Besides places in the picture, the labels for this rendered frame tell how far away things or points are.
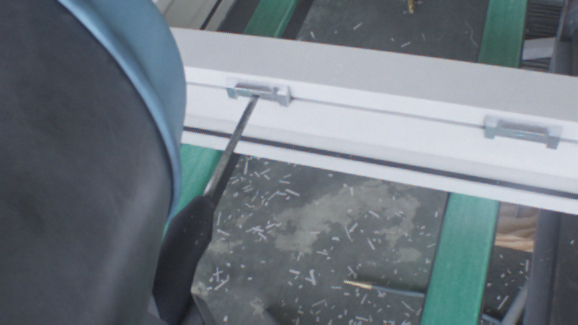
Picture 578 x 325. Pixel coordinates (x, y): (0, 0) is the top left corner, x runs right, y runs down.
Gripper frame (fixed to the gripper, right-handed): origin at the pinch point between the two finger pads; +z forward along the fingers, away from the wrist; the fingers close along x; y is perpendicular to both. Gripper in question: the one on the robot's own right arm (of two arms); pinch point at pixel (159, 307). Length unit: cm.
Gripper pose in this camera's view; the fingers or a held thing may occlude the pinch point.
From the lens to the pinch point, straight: 37.6
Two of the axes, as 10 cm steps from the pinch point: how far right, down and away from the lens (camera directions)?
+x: -7.0, -5.9, -4.0
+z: -3.1, -2.6, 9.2
